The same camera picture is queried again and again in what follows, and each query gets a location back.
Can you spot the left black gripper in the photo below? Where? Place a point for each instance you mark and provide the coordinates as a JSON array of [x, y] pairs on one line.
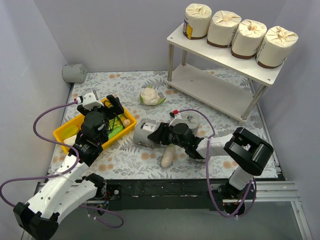
[[100, 108]]

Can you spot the cream roll with cartoon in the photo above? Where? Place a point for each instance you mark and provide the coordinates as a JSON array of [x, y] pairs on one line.
[[247, 39]]

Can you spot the green vegetable in tray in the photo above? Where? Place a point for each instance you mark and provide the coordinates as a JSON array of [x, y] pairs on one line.
[[114, 130]]

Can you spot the yellow plastic tray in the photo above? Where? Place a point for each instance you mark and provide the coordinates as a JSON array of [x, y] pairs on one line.
[[73, 127]]

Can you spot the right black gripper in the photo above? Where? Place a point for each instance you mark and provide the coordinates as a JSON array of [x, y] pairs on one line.
[[160, 133]]

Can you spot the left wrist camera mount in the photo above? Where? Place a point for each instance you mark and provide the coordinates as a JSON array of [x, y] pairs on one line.
[[89, 99]]

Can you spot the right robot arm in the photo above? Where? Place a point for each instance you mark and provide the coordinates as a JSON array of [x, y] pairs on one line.
[[249, 151]]

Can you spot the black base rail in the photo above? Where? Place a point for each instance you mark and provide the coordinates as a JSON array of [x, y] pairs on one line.
[[155, 194]]

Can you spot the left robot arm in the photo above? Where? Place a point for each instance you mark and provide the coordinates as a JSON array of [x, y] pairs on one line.
[[40, 215]]

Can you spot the white cauliflower with leaves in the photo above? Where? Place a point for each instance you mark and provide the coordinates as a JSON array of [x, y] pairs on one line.
[[150, 97]]

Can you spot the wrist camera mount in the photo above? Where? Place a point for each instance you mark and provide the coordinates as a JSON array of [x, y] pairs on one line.
[[89, 99], [175, 118]]

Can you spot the cream roll with label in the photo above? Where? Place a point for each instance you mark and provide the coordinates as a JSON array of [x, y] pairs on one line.
[[222, 28]]

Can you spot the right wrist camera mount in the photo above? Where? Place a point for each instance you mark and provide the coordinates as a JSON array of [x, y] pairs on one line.
[[175, 118]]

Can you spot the white two-tier shelf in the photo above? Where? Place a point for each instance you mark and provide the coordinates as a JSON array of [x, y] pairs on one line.
[[213, 91]]

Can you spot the white daikon radish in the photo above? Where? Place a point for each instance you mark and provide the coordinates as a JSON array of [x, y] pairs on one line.
[[168, 156]]

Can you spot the grey roll with logo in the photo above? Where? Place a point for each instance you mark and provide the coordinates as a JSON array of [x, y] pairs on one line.
[[192, 119]]

